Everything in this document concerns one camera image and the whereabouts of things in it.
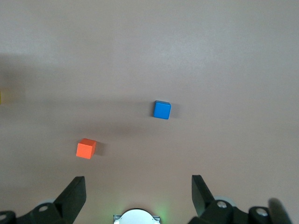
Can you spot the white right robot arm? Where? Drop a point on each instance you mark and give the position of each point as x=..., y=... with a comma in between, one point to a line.
x=137, y=217

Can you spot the yellow cube block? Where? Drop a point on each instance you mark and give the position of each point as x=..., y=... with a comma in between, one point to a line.
x=0, y=98

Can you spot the orange cube block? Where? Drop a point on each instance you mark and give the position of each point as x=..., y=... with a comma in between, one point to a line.
x=85, y=150

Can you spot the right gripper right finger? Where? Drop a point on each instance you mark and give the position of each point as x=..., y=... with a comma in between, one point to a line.
x=205, y=205

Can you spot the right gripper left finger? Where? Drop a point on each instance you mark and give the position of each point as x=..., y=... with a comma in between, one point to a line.
x=67, y=205

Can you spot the blue cube block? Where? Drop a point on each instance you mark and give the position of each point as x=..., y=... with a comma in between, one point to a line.
x=161, y=110

